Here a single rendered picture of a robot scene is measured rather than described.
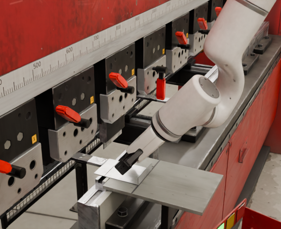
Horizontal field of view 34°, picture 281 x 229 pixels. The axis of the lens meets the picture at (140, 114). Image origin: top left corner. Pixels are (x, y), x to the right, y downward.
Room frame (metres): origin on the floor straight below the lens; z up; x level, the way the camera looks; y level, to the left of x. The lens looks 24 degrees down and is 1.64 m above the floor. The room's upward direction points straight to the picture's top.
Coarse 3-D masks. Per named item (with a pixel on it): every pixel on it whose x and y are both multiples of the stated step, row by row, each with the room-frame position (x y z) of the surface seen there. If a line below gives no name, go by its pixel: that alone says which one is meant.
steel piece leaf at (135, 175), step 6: (114, 168) 1.06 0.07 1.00; (132, 168) 1.06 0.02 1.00; (138, 168) 1.06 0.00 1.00; (144, 168) 1.06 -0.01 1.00; (150, 168) 1.04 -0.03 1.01; (108, 174) 1.02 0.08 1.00; (114, 174) 1.02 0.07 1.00; (120, 174) 1.02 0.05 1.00; (126, 174) 1.02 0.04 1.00; (132, 174) 1.02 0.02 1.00; (138, 174) 1.02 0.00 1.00; (144, 174) 1.01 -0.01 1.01; (120, 180) 1.00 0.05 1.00; (126, 180) 1.00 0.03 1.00; (132, 180) 1.00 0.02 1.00; (138, 180) 0.98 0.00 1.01
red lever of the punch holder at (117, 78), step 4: (112, 72) 0.93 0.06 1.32; (112, 76) 0.93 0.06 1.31; (116, 76) 0.92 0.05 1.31; (120, 76) 0.93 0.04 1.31; (112, 80) 0.93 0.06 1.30; (116, 80) 0.92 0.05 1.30; (120, 80) 0.93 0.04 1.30; (124, 80) 0.95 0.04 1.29; (116, 84) 0.95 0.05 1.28; (120, 84) 0.94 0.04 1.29; (124, 84) 0.95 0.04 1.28; (116, 88) 0.99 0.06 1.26; (120, 88) 0.99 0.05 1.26; (124, 88) 0.97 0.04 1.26; (128, 88) 0.98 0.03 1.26; (132, 88) 0.98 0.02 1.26; (124, 92) 0.98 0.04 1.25; (128, 92) 0.98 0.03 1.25; (132, 92) 0.98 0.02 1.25
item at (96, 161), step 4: (72, 156) 1.11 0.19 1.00; (76, 156) 1.11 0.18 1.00; (80, 156) 1.11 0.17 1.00; (84, 156) 1.11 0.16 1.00; (88, 156) 1.11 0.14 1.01; (92, 156) 1.11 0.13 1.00; (76, 160) 1.10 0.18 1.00; (80, 160) 1.09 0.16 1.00; (84, 160) 1.09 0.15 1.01; (88, 160) 1.09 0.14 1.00; (92, 160) 1.09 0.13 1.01; (96, 160) 1.09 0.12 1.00; (100, 160) 1.09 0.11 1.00; (104, 160) 1.09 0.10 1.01; (44, 164) 1.09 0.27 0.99; (92, 164) 1.08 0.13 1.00; (96, 164) 1.07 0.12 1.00; (100, 164) 1.07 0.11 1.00
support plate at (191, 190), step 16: (144, 160) 1.10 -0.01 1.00; (160, 160) 1.10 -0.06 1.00; (160, 176) 1.02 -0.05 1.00; (176, 176) 1.02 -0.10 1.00; (192, 176) 1.02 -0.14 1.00; (208, 176) 1.02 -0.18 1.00; (128, 192) 0.95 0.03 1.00; (144, 192) 0.95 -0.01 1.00; (160, 192) 0.95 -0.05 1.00; (176, 192) 0.95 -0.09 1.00; (192, 192) 0.95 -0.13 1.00; (208, 192) 0.95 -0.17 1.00; (176, 208) 0.89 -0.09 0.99; (192, 208) 0.88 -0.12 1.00
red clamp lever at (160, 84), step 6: (156, 66) 1.18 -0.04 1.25; (162, 66) 1.17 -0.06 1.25; (162, 72) 1.17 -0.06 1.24; (162, 78) 1.17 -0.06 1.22; (156, 84) 1.17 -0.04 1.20; (162, 84) 1.16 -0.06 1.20; (156, 90) 1.17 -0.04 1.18; (162, 90) 1.16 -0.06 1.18; (156, 96) 1.17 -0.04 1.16; (162, 96) 1.17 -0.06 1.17
